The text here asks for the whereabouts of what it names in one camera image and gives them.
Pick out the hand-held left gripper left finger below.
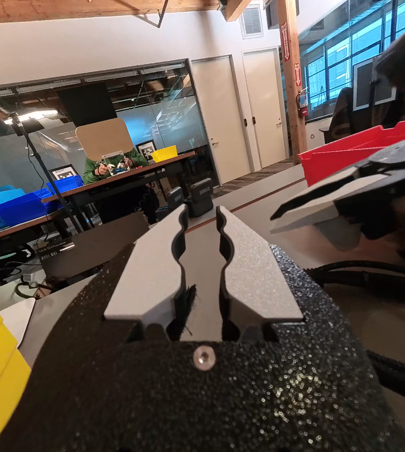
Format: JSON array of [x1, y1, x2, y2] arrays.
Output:
[[103, 204, 189, 329]]

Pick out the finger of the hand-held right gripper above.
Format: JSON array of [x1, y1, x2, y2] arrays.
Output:
[[270, 174, 398, 252], [270, 166, 394, 220]]

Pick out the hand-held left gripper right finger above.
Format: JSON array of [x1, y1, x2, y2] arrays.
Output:
[[216, 206, 305, 328]]

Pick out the red storage bin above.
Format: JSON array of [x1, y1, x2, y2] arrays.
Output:
[[298, 117, 405, 188]]

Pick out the grey adapter hub braided cable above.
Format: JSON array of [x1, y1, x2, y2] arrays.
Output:
[[305, 261, 405, 404]]

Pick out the black chair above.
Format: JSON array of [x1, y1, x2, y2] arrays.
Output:
[[328, 86, 405, 144]]

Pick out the computer monitor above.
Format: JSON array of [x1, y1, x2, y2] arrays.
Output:
[[352, 53, 397, 112]]

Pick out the black hard case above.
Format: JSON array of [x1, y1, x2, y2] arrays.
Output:
[[156, 186, 185, 224], [188, 178, 214, 218]]

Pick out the fire extinguisher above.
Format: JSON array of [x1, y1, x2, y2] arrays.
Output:
[[296, 88, 310, 118]]

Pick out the white double door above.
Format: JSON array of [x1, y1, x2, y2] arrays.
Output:
[[241, 48, 291, 169]]

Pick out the long brown-edged table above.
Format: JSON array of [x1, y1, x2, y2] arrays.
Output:
[[0, 152, 196, 245]]

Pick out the exterior window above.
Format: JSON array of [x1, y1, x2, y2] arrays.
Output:
[[298, 0, 405, 119]]

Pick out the blue storage bin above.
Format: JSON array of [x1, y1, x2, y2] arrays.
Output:
[[0, 187, 61, 227], [45, 175, 84, 195]]

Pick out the small yellow bin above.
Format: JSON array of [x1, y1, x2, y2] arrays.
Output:
[[152, 145, 178, 163]]

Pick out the framed marker tag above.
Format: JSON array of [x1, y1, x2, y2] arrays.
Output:
[[136, 140, 158, 164], [49, 164, 79, 182]]

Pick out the white stand base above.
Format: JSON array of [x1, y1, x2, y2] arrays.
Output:
[[0, 297, 37, 349]]

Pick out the black light stand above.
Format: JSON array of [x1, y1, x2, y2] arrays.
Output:
[[3, 113, 83, 234]]

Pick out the glass partition window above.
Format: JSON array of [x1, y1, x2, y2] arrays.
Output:
[[0, 58, 221, 199]]

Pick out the white door with lever handle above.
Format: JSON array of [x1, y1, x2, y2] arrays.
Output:
[[190, 55, 253, 185]]

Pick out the wall vent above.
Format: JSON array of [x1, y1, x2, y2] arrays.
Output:
[[239, 4, 265, 39]]

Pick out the black wall panel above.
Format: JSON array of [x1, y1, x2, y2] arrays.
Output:
[[56, 85, 118, 128]]

